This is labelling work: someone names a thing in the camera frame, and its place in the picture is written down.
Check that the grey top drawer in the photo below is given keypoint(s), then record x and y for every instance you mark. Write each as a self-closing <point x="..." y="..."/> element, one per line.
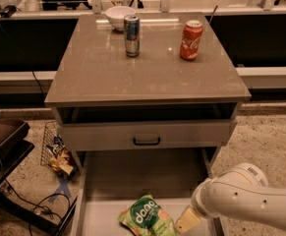
<point x="173" y="134"/>

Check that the snack bags in basket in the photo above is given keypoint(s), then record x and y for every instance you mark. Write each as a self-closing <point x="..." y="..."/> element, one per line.
<point x="60" y="159"/>

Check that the grey drawer cabinet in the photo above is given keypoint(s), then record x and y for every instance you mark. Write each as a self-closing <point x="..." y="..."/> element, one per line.
<point x="97" y="82"/>

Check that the red cola can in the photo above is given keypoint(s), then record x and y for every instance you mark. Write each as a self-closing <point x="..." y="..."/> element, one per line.
<point x="190" y="42"/>

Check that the wire mesh basket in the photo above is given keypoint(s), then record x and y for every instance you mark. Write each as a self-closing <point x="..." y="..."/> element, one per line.
<point x="50" y="132"/>

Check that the blue silver energy drink can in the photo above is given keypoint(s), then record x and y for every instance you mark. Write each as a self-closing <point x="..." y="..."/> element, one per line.
<point x="132" y="35"/>

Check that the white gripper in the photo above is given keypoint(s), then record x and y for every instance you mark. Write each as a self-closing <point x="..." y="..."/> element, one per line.
<point x="200" y="203"/>

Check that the black drawer handle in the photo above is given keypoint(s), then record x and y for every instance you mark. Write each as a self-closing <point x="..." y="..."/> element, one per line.
<point x="140" y="143"/>

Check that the white ceramic bowl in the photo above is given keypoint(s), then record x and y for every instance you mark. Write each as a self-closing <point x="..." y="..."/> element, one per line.
<point x="115" y="16"/>

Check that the green rice chip bag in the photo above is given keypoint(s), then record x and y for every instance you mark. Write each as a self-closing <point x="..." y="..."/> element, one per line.
<point x="146" y="217"/>

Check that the open grey middle drawer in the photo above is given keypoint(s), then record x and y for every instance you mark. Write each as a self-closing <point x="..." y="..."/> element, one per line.
<point x="113" y="180"/>

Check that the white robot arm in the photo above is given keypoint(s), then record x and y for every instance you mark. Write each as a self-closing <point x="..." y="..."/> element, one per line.
<point x="242" y="193"/>

